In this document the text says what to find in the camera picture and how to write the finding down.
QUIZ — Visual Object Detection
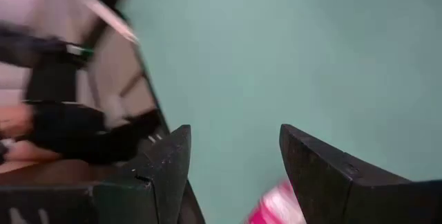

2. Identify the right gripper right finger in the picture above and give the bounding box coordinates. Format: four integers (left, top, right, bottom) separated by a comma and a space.
279, 123, 412, 224

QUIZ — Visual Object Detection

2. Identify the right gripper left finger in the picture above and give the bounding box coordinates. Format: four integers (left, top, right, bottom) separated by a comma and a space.
119, 124, 206, 224

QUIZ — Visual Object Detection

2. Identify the pink Raisin Bran box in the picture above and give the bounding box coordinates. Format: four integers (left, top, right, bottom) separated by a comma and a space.
247, 178, 307, 224

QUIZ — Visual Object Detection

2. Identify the green table mat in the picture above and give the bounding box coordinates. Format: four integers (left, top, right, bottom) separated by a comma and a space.
117, 0, 442, 224

